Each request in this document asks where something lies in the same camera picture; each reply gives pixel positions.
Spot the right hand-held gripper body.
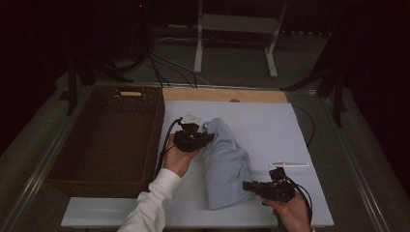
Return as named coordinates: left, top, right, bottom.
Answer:
left=259, top=161, right=310, bottom=203

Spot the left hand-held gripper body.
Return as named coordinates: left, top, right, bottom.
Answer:
left=173, top=113, right=205, bottom=153

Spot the light blue tank top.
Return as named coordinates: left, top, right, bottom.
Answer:
left=200, top=117, right=255, bottom=211

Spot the person's left hand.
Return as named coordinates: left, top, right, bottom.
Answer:
left=162, top=133, right=201, bottom=178

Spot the person's right hand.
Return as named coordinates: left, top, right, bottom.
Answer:
left=260, top=192, right=312, bottom=232

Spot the brown wicker basket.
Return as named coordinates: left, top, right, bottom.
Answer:
left=47, top=85, right=166, bottom=199

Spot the black metal stand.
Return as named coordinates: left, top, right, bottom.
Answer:
left=66, top=54, right=134, bottom=117
left=279, top=64, right=349, bottom=129

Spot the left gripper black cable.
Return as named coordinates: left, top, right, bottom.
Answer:
left=155, top=117, right=184, bottom=178

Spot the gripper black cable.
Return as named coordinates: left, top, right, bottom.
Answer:
left=282, top=175, right=314, bottom=224
left=155, top=117, right=184, bottom=178

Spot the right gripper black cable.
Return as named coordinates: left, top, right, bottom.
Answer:
left=282, top=175, right=314, bottom=224

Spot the black cable beside table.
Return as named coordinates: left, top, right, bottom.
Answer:
left=291, top=103, right=316, bottom=148

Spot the bundle of floor cables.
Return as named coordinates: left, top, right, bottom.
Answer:
left=146, top=51, right=211, bottom=90

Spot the white metal stand frame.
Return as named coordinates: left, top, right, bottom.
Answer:
left=193, top=0, right=288, bottom=79

